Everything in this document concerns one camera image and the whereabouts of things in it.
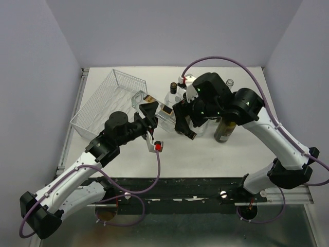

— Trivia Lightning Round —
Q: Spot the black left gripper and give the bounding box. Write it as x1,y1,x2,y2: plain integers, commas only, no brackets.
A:
117,101,158,147

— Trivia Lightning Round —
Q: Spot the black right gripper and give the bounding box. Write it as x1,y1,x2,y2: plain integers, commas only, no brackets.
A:
172,92,222,134

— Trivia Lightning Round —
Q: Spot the square clear bottle front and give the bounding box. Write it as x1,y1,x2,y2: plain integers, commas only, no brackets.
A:
131,91,176,133

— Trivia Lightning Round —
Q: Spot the square clear bottle black cap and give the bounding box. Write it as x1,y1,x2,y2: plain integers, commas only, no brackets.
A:
164,82,183,108

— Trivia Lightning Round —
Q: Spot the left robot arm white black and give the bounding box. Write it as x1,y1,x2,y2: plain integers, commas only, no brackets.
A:
19,101,163,239

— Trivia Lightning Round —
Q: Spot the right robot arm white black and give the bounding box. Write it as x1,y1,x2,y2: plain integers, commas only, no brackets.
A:
173,73,319,202

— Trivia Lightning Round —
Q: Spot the small clear bottle silver cap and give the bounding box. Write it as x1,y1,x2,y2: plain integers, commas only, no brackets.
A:
194,120,209,137

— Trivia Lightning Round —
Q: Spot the olive wine bottle right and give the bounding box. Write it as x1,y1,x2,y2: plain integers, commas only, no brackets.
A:
214,118,236,143

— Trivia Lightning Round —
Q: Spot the tall clear wine bottle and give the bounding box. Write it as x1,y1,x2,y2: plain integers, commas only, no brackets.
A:
226,79,234,90

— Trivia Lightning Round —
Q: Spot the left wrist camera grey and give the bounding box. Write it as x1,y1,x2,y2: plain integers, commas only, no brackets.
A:
154,140,163,152

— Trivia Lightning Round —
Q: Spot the white wire wine rack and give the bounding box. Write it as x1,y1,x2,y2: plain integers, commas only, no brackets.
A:
70,69,148,140

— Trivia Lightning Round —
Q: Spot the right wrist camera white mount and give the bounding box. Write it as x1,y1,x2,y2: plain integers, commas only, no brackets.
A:
177,74,198,102

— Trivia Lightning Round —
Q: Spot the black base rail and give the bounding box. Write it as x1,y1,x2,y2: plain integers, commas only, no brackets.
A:
77,174,268,215

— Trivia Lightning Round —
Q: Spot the aluminium rail right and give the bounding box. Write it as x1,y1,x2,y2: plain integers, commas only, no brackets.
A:
260,186,314,205

